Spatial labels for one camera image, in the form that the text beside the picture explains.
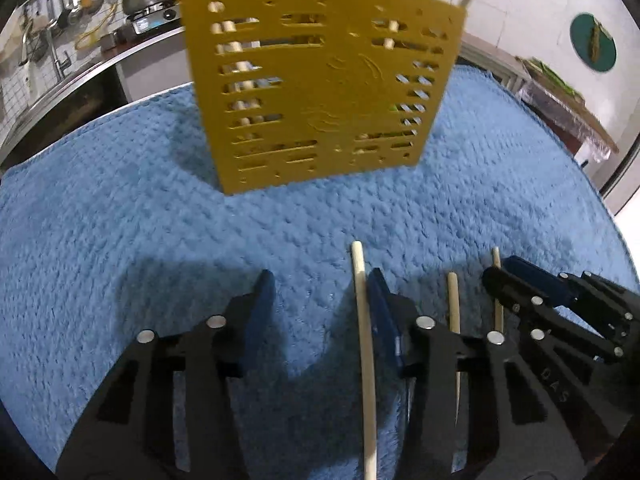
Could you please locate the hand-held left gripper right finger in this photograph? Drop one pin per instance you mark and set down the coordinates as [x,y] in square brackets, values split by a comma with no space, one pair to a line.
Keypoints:
[385,320]

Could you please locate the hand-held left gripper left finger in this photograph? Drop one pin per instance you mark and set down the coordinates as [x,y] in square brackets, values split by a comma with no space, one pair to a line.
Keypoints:
[260,320]

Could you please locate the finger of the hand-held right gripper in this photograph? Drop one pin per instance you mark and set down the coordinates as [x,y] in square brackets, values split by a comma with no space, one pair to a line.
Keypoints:
[535,277]
[505,285]

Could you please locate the yellow perforated utensil holder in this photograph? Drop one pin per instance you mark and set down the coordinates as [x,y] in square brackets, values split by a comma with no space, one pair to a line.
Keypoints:
[325,85]

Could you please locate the blue fluffy blanket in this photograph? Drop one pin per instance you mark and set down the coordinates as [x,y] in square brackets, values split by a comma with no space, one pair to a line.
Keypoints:
[150,210]

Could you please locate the table with plastic cover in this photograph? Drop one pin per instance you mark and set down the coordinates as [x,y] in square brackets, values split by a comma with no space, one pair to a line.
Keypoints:
[570,110]

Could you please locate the green vegetables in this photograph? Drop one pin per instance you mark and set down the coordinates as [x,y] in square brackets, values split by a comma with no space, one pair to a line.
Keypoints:
[552,77]

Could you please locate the kitchen counter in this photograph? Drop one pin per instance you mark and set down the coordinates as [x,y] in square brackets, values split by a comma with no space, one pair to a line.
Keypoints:
[75,90]

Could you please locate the small steel cup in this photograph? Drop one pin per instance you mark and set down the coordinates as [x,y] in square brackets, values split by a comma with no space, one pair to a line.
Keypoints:
[108,42]

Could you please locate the steel gas stove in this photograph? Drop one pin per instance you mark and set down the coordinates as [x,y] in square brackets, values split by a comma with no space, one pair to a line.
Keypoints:
[150,20]

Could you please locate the steel faucet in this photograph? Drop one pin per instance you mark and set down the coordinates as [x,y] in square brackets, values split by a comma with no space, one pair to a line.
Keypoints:
[59,57]

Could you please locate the green round wall board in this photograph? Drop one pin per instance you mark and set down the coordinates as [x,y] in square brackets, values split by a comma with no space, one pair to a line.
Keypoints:
[592,42]

